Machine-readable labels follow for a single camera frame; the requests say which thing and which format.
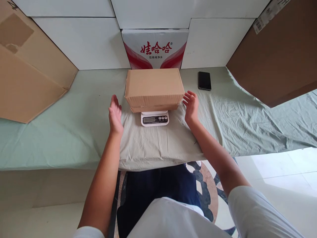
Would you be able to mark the person's right hand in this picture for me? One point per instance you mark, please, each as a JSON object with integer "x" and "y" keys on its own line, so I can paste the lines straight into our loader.
{"x": 192, "y": 110}

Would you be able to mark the person's left hand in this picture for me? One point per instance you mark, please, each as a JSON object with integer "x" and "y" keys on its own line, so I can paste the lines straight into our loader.
{"x": 116, "y": 119}

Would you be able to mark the person's right fingers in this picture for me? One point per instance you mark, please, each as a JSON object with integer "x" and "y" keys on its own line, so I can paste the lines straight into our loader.
{"x": 191, "y": 98}

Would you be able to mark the person's left fingers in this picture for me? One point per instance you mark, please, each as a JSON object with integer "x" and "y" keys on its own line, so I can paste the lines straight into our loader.
{"x": 115, "y": 103}

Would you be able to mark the black smartphone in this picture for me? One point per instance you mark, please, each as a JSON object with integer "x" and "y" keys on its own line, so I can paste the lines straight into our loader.
{"x": 204, "y": 80}

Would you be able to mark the tall brown cardboard box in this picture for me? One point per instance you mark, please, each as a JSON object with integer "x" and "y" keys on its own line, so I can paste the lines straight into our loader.
{"x": 154, "y": 85}

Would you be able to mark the flat brown cardboard box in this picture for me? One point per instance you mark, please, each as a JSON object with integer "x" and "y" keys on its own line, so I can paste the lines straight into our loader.
{"x": 153, "y": 108}

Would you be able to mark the white digital kitchen scale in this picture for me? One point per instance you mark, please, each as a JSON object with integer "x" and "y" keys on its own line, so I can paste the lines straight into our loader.
{"x": 155, "y": 119}

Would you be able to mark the white carton with red print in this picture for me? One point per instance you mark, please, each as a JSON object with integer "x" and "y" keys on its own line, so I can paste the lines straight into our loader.
{"x": 154, "y": 49}

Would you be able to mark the pale green bed sheet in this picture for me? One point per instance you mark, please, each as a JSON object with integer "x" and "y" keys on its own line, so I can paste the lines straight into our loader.
{"x": 62, "y": 134}

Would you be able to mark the stack of white cartons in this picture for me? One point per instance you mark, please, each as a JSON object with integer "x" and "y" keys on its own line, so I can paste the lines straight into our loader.
{"x": 81, "y": 42}

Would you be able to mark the person's legs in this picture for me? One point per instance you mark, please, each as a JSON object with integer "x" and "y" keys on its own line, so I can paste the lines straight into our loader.
{"x": 153, "y": 186}

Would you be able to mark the large brown carton with tape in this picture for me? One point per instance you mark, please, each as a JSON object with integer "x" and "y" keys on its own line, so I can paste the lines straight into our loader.
{"x": 27, "y": 74}

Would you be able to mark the large brown carton, white label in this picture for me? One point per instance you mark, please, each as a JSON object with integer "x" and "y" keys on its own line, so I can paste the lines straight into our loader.
{"x": 277, "y": 54}

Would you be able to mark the person's body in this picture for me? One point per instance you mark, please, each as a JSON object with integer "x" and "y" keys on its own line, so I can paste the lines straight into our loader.
{"x": 173, "y": 220}

